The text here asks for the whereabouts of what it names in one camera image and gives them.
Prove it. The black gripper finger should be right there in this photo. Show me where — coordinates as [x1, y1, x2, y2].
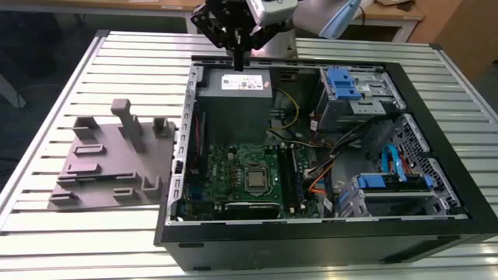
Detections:
[191, 5, 239, 72]
[238, 23, 280, 72]

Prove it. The black RAM slot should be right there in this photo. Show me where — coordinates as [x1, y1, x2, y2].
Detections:
[279, 143, 291, 213]
[286, 143, 298, 213]

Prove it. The blue RAM stick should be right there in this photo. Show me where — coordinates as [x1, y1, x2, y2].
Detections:
[294, 145, 304, 205]

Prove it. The pale blue teach pendant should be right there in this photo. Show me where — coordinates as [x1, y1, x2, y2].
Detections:
[318, 0, 363, 39]

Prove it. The blue drive bay latch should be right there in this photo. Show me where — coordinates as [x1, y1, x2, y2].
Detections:
[326, 67, 361, 100]

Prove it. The grey power supply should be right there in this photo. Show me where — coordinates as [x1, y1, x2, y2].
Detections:
[196, 68, 274, 146]

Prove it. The grey metal drive cage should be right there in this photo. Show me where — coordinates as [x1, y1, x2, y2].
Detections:
[316, 66, 407, 132]

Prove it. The green motherboard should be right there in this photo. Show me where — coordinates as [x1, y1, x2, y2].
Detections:
[182, 142, 324, 220]

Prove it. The metal socket cover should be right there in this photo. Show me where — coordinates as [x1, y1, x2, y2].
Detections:
[243, 166, 275, 195]

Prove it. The grey parts rack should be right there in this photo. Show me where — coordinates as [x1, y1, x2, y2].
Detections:
[45, 99, 176, 211]

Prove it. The silver CPU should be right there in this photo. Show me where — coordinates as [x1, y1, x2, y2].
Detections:
[247, 171, 270, 187]

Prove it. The brown wooden cabinet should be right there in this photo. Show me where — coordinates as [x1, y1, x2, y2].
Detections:
[407, 0, 498, 79]

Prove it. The black graphics card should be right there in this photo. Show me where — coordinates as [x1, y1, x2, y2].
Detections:
[212, 201, 282, 221]

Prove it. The hard disk in blue carrier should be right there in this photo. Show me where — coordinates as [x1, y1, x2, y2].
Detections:
[355, 171, 435, 193]

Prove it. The grey metal disk bay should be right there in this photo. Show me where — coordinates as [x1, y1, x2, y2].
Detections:
[334, 171, 453, 218]

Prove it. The black open PC case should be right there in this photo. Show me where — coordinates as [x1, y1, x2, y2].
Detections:
[154, 55, 498, 271]

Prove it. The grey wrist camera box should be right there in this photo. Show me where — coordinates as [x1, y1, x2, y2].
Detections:
[247, 0, 299, 27]

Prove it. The yellow wire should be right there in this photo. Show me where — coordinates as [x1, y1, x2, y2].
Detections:
[275, 89, 302, 129]

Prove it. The wooden desk white frame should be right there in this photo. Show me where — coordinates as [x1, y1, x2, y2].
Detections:
[349, 0, 425, 44]

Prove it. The grey white wire bundle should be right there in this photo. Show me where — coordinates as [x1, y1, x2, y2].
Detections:
[267, 129, 314, 144]

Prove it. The red black twisted wire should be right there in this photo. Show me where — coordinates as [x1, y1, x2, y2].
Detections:
[195, 110, 206, 166]

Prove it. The black wire bundle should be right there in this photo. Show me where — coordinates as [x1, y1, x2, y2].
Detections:
[328, 116, 390, 176]

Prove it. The orange red wire bundle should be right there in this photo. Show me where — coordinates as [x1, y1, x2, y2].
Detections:
[308, 171, 335, 200]

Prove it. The blue data wire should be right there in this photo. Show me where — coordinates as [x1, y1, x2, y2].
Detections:
[383, 145, 407, 179]

